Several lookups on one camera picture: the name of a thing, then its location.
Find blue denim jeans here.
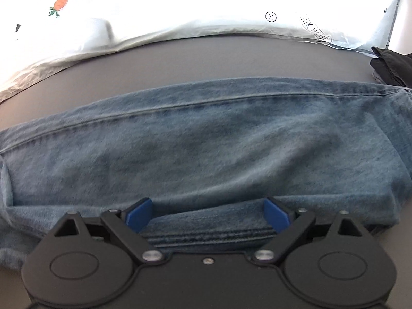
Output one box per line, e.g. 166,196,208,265
1,78,411,270

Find folded black garment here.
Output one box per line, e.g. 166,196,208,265
370,47,412,88

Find white printed carrot curtain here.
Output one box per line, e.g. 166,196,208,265
1,0,399,100

